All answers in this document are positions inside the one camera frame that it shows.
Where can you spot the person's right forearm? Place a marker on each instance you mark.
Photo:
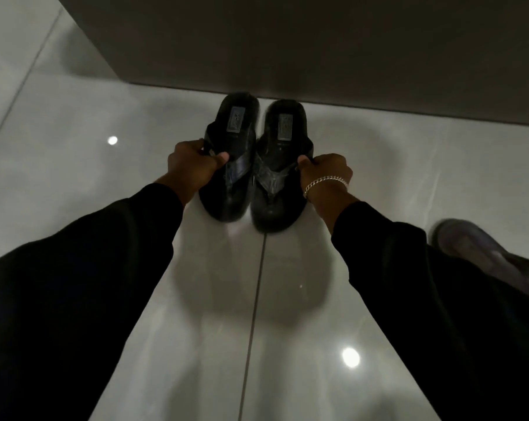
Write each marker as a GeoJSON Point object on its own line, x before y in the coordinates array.
{"type": "Point", "coordinates": [431, 311]}

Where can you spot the person's left hand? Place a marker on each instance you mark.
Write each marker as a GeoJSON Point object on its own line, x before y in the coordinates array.
{"type": "Point", "coordinates": [190, 164]}

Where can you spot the person's left forearm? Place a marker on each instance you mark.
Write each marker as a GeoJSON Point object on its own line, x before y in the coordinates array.
{"type": "Point", "coordinates": [71, 293]}

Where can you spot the grey slipper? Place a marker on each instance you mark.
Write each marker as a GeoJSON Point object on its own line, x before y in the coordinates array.
{"type": "Point", "coordinates": [488, 254]}

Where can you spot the person's right thumb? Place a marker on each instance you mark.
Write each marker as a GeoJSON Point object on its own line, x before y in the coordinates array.
{"type": "Point", "coordinates": [305, 164]}

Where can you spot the person's left thumb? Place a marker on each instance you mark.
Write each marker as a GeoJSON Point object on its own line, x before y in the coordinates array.
{"type": "Point", "coordinates": [218, 159]}

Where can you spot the black flip-flop sandal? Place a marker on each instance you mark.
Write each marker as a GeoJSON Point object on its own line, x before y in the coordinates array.
{"type": "Point", "coordinates": [277, 170]}
{"type": "Point", "coordinates": [231, 162]}

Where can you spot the person's right hand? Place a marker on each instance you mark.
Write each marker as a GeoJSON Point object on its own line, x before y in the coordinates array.
{"type": "Point", "coordinates": [328, 170]}

